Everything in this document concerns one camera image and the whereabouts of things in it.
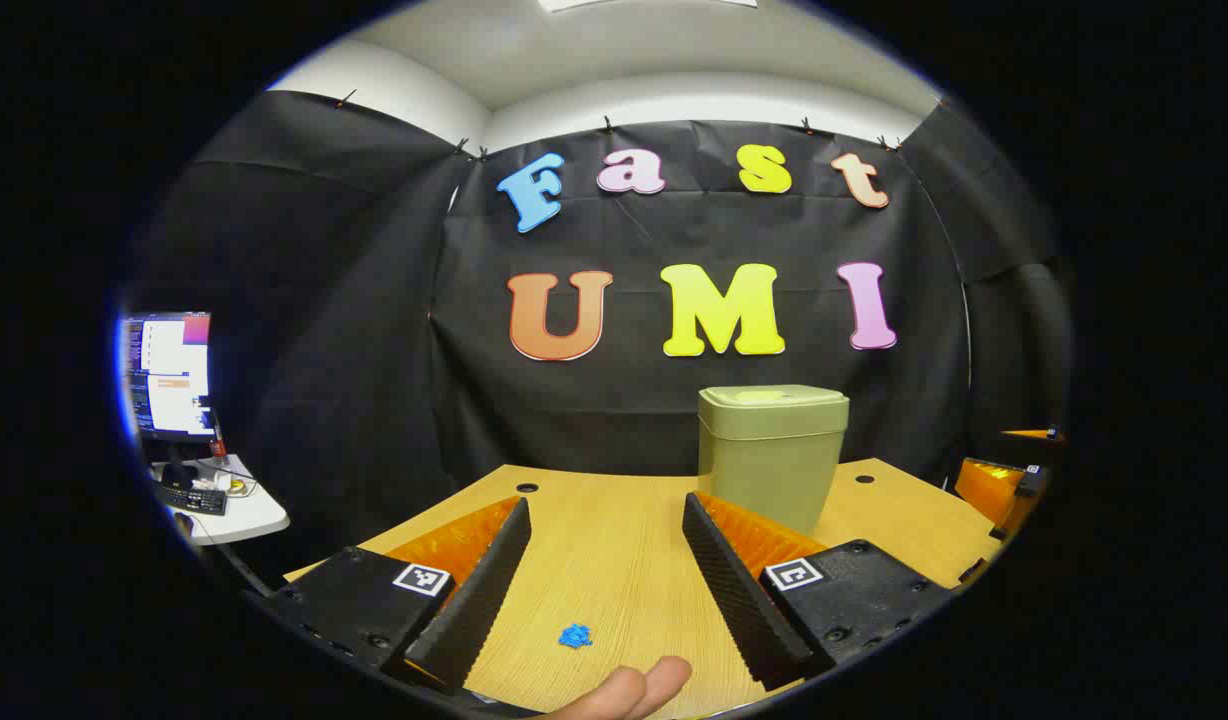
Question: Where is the black backdrop cloth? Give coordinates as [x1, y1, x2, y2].
[124, 90, 1075, 581]

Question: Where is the white side table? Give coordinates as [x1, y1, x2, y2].
[154, 455, 291, 547]

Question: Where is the green desktop garbage bin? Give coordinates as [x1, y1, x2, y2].
[697, 385, 851, 536]

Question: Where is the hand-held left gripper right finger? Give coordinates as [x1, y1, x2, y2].
[682, 490, 960, 693]

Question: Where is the wooden desktop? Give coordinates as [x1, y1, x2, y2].
[284, 458, 1005, 720]

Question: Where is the computer monitor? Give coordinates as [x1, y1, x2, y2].
[122, 312, 215, 443]

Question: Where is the black keyboard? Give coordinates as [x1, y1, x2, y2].
[159, 483, 228, 517]

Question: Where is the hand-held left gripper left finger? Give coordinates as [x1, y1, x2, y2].
[264, 495, 533, 696]

